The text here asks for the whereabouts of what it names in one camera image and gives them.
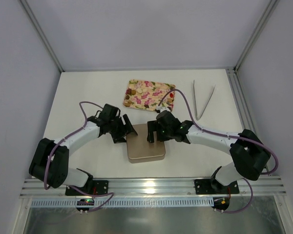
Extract beige tin lid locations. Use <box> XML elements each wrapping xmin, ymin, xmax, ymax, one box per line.
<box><xmin>126</xmin><ymin>124</ymin><xmax>166</xmax><ymax>157</ymax></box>

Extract metal tongs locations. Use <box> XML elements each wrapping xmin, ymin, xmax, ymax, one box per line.
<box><xmin>192</xmin><ymin>80</ymin><xmax>216</xmax><ymax>120</ymax></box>

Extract beige tin box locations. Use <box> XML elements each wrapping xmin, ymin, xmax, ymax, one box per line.
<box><xmin>128</xmin><ymin>155</ymin><xmax>165</xmax><ymax>164</ymax></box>

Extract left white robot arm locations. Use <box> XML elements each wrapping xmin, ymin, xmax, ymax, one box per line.
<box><xmin>29</xmin><ymin>104</ymin><xmax>137</xmax><ymax>195</ymax></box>

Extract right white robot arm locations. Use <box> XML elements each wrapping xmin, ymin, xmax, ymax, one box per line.
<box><xmin>147</xmin><ymin>110</ymin><xmax>271</xmax><ymax>194</ymax></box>

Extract floral tray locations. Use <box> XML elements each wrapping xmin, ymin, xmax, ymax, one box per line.
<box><xmin>123</xmin><ymin>79</ymin><xmax>176</xmax><ymax>112</ymax></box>

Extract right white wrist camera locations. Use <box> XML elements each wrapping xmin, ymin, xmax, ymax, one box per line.
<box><xmin>155</xmin><ymin>106</ymin><xmax>171</xmax><ymax>113</ymax></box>

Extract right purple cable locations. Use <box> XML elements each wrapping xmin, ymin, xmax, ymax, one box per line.
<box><xmin>157</xmin><ymin>89</ymin><xmax>279</xmax><ymax>214</ymax></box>

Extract purple cable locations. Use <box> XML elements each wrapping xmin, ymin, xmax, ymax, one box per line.
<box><xmin>43</xmin><ymin>101</ymin><xmax>115</xmax><ymax>213</ymax></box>
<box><xmin>157</xmin><ymin>89</ymin><xmax>279</xmax><ymax>214</ymax></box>

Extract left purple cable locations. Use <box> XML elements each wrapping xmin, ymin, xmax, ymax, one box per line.
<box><xmin>43</xmin><ymin>101</ymin><xmax>115</xmax><ymax>213</ymax></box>

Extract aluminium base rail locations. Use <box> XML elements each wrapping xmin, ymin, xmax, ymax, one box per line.
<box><xmin>20</xmin><ymin>175</ymin><xmax>286</xmax><ymax>209</ymax></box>

